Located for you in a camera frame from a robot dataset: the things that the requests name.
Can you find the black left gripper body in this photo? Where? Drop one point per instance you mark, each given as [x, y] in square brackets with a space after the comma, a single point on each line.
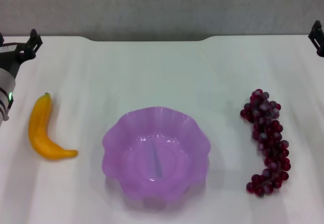
[8, 61]

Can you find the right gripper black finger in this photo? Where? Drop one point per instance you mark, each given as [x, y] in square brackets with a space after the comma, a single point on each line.
[319, 38]

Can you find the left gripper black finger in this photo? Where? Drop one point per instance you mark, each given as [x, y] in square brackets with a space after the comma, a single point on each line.
[31, 48]
[1, 40]

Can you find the yellow toy banana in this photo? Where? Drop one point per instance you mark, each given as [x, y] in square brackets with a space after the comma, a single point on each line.
[38, 133]

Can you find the dark red grape bunch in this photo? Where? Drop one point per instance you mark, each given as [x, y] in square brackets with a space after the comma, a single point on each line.
[268, 133]

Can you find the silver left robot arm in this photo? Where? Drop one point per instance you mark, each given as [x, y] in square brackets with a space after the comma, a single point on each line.
[6, 87]

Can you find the purple translucent scalloped bowl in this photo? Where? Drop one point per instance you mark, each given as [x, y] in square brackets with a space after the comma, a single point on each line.
[157, 158]

